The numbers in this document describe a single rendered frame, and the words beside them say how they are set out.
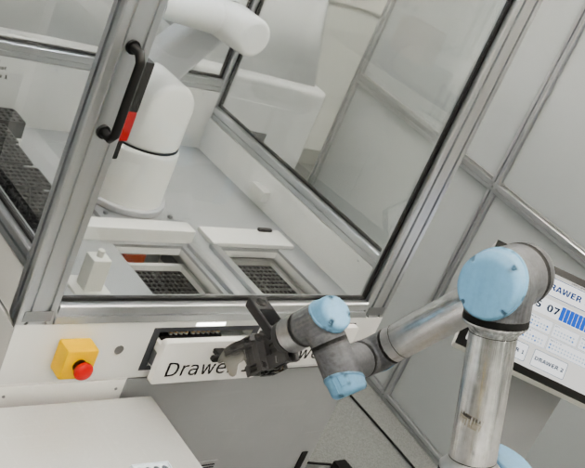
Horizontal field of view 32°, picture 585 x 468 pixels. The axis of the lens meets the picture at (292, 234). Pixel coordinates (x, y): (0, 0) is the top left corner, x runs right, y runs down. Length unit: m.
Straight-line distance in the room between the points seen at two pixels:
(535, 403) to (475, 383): 1.06
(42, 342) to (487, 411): 0.87
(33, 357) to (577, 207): 2.16
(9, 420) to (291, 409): 0.84
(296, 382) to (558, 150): 1.57
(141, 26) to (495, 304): 0.76
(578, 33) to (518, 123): 0.39
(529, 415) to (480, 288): 1.17
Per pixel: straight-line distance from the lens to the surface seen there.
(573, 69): 3.77
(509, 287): 1.72
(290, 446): 2.75
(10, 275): 2.03
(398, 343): 2.01
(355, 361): 1.97
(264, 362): 2.09
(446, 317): 1.95
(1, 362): 2.06
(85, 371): 2.06
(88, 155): 1.85
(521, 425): 2.88
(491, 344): 1.77
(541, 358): 2.71
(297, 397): 2.62
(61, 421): 2.12
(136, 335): 2.17
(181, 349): 2.18
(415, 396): 4.15
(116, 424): 2.16
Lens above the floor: 2.02
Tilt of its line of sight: 22 degrees down
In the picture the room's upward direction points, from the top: 24 degrees clockwise
